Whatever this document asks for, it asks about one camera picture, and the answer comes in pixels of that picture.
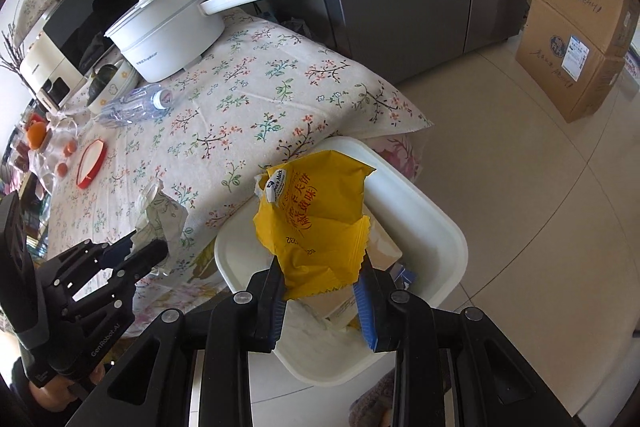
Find clear crushed plastic bottle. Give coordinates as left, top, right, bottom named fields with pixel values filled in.
left=95, top=88, right=174, bottom=128

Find white countertop appliance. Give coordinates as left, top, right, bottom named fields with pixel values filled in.
left=19, top=29, right=88, bottom=108

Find grey fuzzy slipper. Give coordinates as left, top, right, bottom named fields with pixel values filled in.
left=350, top=372, right=397, bottom=427

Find white tissue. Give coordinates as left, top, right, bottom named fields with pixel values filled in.
left=131, top=179, right=190, bottom=258

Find red rimmed lid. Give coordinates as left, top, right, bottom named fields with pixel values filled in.
left=75, top=139, right=109, bottom=190

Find white plastic bin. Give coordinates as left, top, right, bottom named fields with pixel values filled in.
left=214, top=136, right=469, bottom=389

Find cream bowl with flower print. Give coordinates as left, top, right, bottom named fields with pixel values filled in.
left=87, top=62, right=136, bottom=114

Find dry dark twigs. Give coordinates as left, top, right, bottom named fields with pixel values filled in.
left=0, top=29, right=31, bottom=82

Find yellow snack wrapper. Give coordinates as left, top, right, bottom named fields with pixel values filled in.
left=252, top=150, right=377, bottom=301

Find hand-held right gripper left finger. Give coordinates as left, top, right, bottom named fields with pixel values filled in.
left=65, top=257, right=288, bottom=427

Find clear plastic bag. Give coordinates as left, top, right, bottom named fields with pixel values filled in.
left=30, top=114, right=81, bottom=178

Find large orange fruit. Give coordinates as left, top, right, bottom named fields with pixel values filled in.
left=26, top=124, right=48, bottom=151

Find person's left hand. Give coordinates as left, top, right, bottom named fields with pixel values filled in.
left=27, top=359, right=108, bottom=420

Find white electric cooking pot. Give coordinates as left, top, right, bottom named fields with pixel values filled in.
left=104, top=0, right=317, bottom=82

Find dark green pumpkin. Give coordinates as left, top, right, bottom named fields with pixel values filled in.
left=87, top=64, right=118, bottom=105

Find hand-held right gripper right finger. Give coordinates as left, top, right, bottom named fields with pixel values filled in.
left=352, top=252, right=581, bottom=427

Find floral tablecloth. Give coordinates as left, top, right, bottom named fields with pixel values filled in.
left=45, top=7, right=436, bottom=338

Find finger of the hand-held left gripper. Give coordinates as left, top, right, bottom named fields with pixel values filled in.
left=62, top=238, right=169, bottom=323
left=42, top=231, right=138, bottom=288

